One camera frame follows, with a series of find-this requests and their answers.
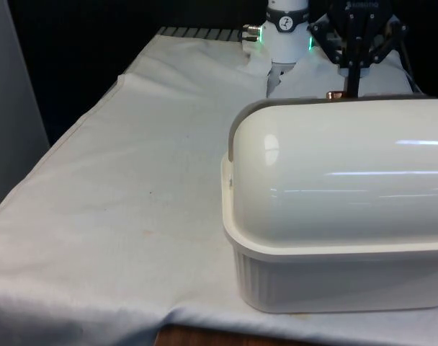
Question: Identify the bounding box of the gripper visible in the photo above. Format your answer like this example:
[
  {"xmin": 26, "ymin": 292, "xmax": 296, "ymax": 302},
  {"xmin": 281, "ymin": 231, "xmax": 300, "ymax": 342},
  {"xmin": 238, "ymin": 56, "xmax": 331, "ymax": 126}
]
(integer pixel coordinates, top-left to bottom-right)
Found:
[{"xmin": 309, "ymin": 0, "xmax": 410, "ymax": 98}]

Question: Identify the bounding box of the rounded box lid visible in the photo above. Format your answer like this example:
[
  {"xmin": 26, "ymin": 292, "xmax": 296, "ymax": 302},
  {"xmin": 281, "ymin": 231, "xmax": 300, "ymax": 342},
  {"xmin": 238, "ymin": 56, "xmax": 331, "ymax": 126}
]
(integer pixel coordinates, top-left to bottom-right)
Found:
[{"xmin": 228, "ymin": 90, "xmax": 438, "ymax": 250}]

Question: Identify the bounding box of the cream box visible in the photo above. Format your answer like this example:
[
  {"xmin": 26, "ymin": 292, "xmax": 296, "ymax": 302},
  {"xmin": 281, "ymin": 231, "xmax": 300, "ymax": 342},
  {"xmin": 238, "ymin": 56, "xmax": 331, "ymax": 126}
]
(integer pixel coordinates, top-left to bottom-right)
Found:
[{"xmin": 220, "ymin": 153, "xmax": 438, "ymax": 315}]

